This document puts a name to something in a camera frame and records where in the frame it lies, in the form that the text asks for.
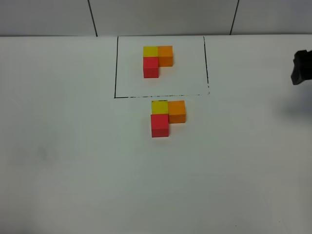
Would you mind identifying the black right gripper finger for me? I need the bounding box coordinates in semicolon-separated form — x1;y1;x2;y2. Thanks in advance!
291;50;312;85

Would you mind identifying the orange template cube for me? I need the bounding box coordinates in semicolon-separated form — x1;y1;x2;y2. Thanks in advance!
158;46;174;67

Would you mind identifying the red template cube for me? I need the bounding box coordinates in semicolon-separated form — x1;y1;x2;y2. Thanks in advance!
143;57;159;78

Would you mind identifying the yellow template cube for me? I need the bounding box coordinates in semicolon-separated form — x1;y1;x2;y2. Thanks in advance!
143;46;158;58

